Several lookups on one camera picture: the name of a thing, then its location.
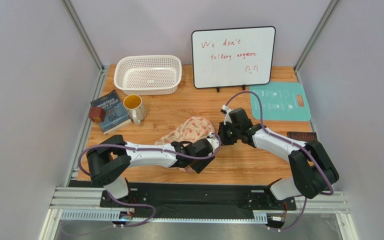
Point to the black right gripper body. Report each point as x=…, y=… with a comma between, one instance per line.
x=225, y=136

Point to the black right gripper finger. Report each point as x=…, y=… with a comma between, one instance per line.
x=222, y=133
x=231, y=138

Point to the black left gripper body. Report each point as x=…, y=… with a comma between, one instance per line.
x=191, y=162

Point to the floral mesh laundry bag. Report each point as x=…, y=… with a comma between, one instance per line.
x=192, y=130

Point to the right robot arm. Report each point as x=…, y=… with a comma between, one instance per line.
x=313, y=172

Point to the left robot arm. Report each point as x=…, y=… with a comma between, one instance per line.
x=108, y=160

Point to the teal folding board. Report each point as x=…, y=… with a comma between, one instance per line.
x=283, y=101

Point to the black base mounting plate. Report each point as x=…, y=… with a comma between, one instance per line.
x=204, y=201

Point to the dark hardcover book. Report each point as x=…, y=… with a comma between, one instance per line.
x=302, y=136

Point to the white dry-erase board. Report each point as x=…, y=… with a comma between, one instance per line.
x=232, y=57

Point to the floral cream mug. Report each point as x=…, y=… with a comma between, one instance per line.
x=135, y=107

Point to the blue paperback book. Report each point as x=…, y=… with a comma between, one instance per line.
x=116, y=115

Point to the white plastic perforated basket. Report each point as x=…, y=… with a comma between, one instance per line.
x=147, y=75

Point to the small red-brown cube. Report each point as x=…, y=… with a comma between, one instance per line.
x=97, y=114

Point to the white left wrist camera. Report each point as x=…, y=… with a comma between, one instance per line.
x=213, y=139

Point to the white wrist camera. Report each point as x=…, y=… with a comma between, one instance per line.
x=213, y=139
x=226, y=112

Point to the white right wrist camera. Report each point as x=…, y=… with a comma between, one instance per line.
x=226, y=112

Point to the aluminium frame rail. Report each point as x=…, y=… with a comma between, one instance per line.
x=80, y=203

